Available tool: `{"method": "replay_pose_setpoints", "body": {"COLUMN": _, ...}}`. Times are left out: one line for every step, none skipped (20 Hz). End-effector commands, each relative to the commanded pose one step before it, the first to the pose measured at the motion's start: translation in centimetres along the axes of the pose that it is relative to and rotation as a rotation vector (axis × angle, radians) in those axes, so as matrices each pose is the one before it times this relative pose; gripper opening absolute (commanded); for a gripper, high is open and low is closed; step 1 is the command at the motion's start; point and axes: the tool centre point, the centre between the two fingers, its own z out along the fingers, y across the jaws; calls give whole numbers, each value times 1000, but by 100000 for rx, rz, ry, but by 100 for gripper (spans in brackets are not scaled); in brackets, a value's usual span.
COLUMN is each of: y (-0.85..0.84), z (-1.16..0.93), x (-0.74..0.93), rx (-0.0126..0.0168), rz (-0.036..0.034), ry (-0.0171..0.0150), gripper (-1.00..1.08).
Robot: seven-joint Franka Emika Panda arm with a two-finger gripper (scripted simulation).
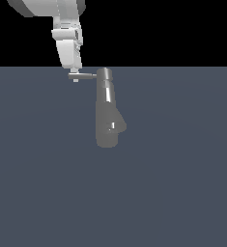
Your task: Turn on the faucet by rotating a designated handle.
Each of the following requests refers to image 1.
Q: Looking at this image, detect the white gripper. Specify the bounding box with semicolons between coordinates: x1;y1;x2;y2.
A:
50;27;85;84

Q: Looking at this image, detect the grey faucet handle bar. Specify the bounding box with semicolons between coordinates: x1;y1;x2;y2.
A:
68;72;99;81

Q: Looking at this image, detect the grey metal faucet body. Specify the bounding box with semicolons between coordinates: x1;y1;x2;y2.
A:
95;67;128;150

